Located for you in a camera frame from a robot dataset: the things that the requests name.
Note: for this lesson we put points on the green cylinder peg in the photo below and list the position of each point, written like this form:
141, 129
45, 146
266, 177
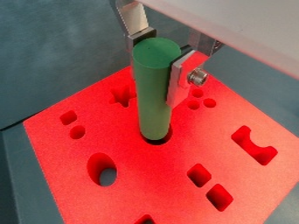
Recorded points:
154, 55

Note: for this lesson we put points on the red shape sorter block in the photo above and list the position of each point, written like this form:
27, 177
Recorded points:
222, 172

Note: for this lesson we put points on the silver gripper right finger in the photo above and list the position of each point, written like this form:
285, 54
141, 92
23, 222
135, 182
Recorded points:
187, 72

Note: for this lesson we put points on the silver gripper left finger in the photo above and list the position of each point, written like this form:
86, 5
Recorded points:
131, 13

